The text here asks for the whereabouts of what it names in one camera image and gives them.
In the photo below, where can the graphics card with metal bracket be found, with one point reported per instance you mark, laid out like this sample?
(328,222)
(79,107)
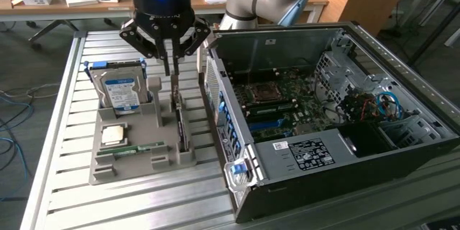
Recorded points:
(181,130)

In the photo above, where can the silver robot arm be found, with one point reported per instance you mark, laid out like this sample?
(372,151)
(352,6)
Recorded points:
(244,3)

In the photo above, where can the black chair base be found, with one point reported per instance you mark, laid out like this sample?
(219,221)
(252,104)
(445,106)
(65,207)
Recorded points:
(49,29)

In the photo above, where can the CPU socket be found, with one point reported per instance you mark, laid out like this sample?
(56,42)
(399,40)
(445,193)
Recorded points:
(265,91)

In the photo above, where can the wooden desk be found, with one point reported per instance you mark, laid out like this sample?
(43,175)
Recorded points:
(53,9)

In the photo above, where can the installed black RAM stick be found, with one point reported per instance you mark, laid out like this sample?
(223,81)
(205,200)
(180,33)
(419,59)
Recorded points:
(269,109)

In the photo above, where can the grey parts rack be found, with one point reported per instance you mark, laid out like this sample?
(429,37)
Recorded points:
(143,133)

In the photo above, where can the silver CPU chip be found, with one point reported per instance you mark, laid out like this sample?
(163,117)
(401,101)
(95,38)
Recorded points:
(113,134)

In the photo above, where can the long blue expansion slot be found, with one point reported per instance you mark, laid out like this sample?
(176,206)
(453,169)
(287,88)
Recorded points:
(265,125)

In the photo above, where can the green RAM stick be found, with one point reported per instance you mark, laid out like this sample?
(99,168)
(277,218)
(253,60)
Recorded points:
(143,147)

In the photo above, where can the green motherboard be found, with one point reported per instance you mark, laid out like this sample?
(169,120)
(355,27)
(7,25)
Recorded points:
(308,111)

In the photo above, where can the chipset heat sink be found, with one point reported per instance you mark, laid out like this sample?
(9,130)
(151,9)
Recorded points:
(305,129)

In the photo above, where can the blue case latch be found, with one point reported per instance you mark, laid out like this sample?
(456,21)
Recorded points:
(237,170)

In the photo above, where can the grey power supply unit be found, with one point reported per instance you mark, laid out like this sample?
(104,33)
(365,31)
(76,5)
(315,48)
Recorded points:
(280,160)

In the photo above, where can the black plastic shroud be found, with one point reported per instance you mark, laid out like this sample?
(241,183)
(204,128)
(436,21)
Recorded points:
(369,138)

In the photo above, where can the black open PC case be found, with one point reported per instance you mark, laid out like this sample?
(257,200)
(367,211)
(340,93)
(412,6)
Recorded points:
(323,195)

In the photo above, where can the metal disk bay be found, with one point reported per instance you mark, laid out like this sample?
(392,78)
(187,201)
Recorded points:
(413,130)

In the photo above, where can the hard disk with blue bracket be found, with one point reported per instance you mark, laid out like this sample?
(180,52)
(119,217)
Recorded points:
(120,92)

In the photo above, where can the white table frame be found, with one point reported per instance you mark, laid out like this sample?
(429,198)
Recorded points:
(453,37)

